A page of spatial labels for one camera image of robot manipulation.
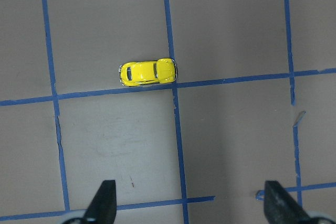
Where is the yellow toy beetle car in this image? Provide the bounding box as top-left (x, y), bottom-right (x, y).
top-left (118, 58), bottom-right (178, 87)

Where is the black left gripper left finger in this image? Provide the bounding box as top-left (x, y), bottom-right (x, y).
top-left (82, 180), bottom-right (117, 223)

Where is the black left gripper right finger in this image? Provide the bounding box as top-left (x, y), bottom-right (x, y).
top-left (264, 180), bottom-right (310, 224)

